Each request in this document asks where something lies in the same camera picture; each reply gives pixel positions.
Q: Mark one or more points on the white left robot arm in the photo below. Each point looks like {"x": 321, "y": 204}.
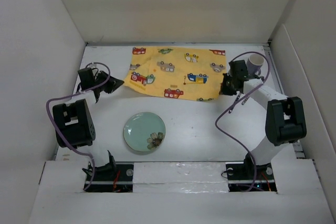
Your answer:
{"x": 72, "y": 121}

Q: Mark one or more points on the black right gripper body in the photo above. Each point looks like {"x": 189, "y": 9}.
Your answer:
{"x": 228, "y": 85}

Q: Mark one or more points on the metal fork black handle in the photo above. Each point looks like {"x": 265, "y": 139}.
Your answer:
{"x": 234, "y": 103}

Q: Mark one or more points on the yellow car print cloth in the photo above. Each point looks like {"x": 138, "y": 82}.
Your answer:
{"x": 176, "y": 72}

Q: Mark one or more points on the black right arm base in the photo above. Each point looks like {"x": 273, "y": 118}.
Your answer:
{"x": 240, "y": 177}

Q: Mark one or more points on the green floral plate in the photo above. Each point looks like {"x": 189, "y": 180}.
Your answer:
{"x": 144, "y": 132}

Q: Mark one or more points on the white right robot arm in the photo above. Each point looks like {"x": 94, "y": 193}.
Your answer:
{"x": 285, "y": 120}

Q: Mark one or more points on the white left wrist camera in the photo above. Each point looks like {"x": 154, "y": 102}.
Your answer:
{"x": 91, "y": 65}

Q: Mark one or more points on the purple mug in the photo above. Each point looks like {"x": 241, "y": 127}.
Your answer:
{"x": 254, "y": 64}

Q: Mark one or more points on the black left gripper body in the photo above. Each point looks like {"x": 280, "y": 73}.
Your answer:
{"x": 98, "y": 78}

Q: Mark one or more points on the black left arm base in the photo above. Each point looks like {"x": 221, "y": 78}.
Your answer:
{"x": 109, "y": 179}

